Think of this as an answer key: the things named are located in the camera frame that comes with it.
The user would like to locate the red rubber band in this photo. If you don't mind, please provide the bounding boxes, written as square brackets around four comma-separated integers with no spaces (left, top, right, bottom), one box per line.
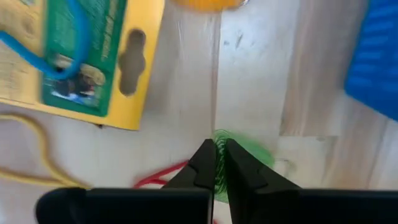
[132,160,190,190]

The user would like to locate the green spiral coil band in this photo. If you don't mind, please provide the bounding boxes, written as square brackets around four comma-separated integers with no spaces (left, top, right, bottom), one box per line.
[211,129,276,205]

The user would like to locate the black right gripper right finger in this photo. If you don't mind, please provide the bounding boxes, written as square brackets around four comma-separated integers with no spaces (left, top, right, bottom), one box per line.
[223,138,398,224]

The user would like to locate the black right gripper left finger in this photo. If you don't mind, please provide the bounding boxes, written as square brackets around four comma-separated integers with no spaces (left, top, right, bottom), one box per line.
[35,138,218,224]

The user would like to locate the blue plastic basket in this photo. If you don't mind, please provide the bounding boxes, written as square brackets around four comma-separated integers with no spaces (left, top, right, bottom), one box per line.
[343,0,398,122]

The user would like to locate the blue rubber band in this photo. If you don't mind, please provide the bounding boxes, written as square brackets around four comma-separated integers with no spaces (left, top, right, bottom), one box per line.
[0,0,93,81]

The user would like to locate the yellow green crayon box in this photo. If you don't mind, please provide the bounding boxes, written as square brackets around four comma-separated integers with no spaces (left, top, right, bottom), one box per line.
[0,0,165,131]

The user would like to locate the yellow spiral coil band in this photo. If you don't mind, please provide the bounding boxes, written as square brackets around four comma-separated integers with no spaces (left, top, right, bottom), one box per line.
[169,0,249,12]

